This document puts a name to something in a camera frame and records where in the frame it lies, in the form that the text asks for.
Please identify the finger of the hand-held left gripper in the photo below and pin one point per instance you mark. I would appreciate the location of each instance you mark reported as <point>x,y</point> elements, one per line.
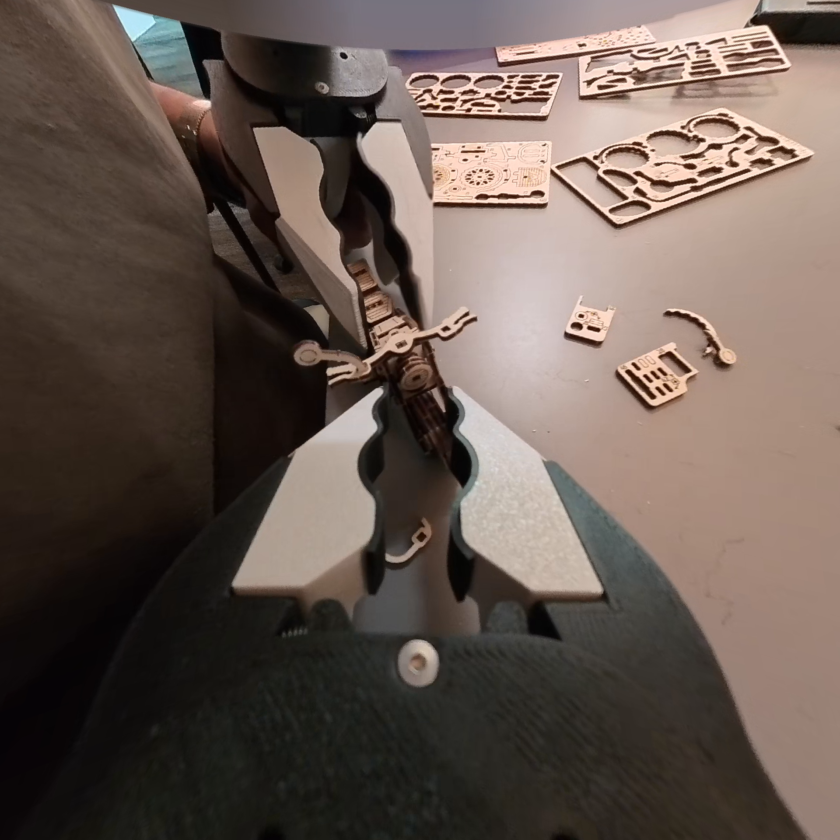
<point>295,190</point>
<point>410,184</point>

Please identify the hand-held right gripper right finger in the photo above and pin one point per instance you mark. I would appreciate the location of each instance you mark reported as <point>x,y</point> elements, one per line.
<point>525,525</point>

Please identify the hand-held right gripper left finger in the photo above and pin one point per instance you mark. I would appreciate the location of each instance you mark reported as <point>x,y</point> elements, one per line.
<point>308,518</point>

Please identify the small wooden hook piece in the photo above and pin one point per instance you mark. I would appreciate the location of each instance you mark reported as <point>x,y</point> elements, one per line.
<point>420,533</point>

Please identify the wooden motorcycle model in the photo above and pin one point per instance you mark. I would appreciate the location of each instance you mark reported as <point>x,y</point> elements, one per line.
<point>413,374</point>

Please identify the person's left forearm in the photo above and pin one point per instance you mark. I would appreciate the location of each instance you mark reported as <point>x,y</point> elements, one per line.
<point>170,124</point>

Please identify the grey desk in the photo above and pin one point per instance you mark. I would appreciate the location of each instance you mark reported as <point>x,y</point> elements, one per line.
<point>656,525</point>

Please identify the person's left hand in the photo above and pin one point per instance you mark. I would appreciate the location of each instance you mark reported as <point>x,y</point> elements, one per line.
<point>211,157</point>

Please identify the uncut engraved wooden sheet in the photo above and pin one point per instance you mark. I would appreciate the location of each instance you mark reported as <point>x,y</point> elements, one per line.
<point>492,174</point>

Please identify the wooden sheet with three holes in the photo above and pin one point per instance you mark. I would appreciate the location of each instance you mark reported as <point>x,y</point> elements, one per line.
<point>551,98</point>

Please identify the large wooden sheet, gear holes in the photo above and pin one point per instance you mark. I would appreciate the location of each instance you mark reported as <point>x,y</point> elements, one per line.
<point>590,177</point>

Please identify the slotted wooden panel piece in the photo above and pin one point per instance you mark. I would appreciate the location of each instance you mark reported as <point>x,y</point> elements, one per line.
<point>653,380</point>

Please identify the wooden sheet with slot cutouts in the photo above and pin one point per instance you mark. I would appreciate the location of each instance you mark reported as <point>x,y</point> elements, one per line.
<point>590,88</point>

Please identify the small square wooden piece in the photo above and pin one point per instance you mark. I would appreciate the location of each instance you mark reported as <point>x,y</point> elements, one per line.
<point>587,325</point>

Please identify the wooden sheet with fine cutouts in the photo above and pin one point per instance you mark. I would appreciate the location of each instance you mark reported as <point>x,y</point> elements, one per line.
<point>577,49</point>

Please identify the person's brown sweater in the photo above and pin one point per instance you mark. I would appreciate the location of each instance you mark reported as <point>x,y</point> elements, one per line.
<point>98,328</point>

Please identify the long black box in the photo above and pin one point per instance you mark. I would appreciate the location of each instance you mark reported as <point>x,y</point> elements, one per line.
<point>800,19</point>

